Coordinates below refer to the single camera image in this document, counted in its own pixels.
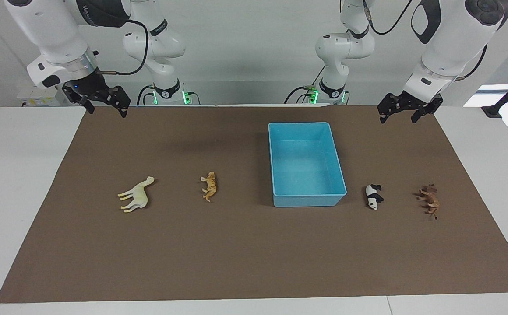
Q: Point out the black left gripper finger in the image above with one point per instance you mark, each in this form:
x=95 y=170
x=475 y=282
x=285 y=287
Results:
x=382 y=117
x=417 y=117

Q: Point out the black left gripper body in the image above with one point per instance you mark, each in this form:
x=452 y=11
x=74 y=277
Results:
x=405 y=103

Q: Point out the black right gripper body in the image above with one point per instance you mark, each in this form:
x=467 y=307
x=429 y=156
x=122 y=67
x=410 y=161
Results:
x=89 y=87

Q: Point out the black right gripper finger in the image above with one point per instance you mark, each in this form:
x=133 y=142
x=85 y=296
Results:
x=89 y=106
x=123 y=110

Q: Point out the black white panda toy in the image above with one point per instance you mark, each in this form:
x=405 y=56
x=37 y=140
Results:
x=372 y=196

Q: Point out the brown lion toy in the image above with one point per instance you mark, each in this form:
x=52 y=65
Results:
x=430 y=200

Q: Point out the cream camel toy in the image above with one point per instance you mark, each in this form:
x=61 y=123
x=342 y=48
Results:
x=139 y=195

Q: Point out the orange tiger toy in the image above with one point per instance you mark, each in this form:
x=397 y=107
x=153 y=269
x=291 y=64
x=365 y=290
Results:
x=210 y=186

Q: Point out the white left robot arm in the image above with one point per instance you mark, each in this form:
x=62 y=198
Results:
x=446 y=48

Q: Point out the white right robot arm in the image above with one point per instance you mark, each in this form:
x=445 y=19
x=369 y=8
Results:
x=48 y=30

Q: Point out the white power box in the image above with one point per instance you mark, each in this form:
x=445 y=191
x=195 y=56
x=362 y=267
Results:
x=37 y=97

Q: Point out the light blue storage box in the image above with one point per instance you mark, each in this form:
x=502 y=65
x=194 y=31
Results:
x=306 y=175

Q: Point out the brown table mat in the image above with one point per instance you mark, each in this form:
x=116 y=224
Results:
x=245 y=253

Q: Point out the black camera stand pole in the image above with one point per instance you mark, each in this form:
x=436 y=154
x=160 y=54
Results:
x=506 y=98

